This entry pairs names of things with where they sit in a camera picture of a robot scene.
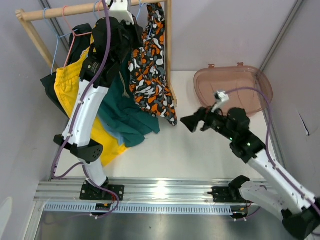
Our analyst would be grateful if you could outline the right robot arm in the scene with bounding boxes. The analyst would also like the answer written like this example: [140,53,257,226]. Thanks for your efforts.
[180,107,320,240]

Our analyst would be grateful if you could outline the camouflage patterned shorts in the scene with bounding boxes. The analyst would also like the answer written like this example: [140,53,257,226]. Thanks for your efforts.
[128,2,178,126]

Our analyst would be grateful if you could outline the pink hanger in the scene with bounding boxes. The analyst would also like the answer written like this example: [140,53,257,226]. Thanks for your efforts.
[97,0,104,20]
[61,4,93,68]

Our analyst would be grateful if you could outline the aluminium mounting rail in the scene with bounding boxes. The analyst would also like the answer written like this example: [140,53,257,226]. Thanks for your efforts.
[33,177,232,205]

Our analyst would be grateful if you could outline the yellow shorts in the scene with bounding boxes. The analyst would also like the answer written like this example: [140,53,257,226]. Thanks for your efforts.
[54,37,128,167]

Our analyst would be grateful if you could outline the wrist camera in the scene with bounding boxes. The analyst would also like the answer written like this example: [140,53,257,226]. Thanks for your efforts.
[211,90,230,113]
[104,0,135,25]

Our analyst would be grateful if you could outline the black shorts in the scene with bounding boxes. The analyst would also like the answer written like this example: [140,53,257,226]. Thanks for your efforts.
[40,23,93,118]

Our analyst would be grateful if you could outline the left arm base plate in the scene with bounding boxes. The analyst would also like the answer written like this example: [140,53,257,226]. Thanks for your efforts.
[79,183,125,201]

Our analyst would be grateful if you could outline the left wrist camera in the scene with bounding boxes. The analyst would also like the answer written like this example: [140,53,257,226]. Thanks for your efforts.
[104,0,135,25]

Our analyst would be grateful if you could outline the dark green shorts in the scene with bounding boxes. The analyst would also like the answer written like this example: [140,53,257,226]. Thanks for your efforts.
[97,54,160,148]

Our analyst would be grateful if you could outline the light blue shorts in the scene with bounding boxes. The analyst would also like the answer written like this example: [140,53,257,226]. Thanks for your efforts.
[98,117,125,146]

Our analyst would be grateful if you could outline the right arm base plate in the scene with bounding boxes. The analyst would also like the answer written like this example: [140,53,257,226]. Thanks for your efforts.
[207,186,242,203]

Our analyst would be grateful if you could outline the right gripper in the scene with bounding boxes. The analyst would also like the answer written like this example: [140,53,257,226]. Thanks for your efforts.
[179,102,236,142]

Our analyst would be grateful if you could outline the pink translucent plastic basin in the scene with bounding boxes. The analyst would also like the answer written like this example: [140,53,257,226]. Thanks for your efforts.
[193,62,273,117]

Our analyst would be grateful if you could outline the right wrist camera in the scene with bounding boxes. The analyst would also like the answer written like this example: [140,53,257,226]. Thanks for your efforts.
[211,90,230,113]

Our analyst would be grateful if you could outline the slotted cable duct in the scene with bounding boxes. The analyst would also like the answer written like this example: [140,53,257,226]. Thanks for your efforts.
[43,201,233,216]

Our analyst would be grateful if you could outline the wooden clothes rack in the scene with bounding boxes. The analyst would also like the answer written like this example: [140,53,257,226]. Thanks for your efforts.
[15,0,178,106]

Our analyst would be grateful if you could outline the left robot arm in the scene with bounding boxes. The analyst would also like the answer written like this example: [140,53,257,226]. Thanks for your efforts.
[54,17,143,200]

